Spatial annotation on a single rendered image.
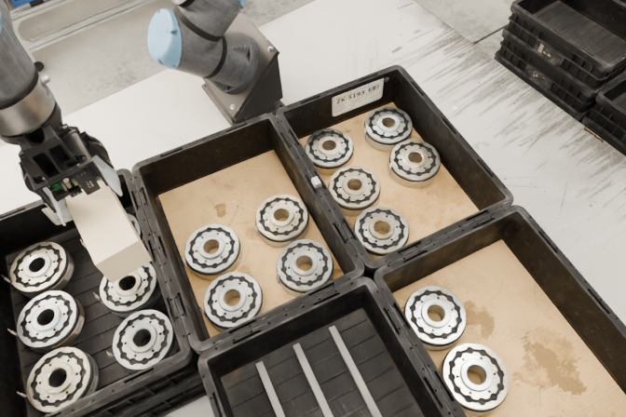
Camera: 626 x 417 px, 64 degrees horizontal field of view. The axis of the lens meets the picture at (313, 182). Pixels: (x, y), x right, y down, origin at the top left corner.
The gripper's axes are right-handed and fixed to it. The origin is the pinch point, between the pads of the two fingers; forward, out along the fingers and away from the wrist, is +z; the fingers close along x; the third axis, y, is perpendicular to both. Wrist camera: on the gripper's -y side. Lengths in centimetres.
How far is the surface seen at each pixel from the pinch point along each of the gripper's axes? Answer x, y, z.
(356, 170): 45, 6, 23
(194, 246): 9.7, 2.6, 22.6
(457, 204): 57, 23, 26
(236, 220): 19.3, 0.4, 25.8
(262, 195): 26.5, -1.5, 25.8
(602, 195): 93, 36, 39
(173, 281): 3.7, 10.5, 15.8
